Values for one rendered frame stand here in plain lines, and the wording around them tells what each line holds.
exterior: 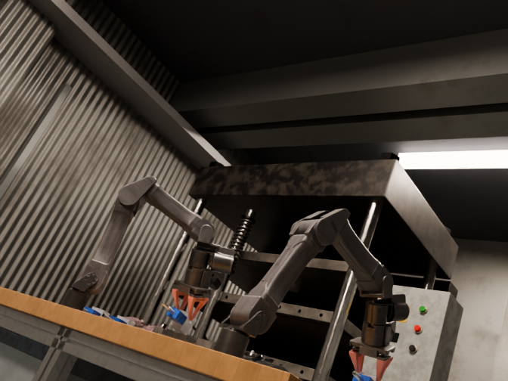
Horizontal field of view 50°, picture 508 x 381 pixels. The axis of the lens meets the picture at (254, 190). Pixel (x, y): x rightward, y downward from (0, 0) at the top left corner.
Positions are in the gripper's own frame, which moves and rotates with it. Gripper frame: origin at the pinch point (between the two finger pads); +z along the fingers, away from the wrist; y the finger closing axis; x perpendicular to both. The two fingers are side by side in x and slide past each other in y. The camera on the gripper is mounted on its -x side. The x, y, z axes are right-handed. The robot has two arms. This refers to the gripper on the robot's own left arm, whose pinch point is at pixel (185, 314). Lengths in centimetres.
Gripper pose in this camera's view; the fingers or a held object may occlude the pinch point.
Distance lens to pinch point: 166.2
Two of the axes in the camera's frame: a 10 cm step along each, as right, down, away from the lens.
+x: -6.4, -1.9, -7.4
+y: -7.3, -1.5, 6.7
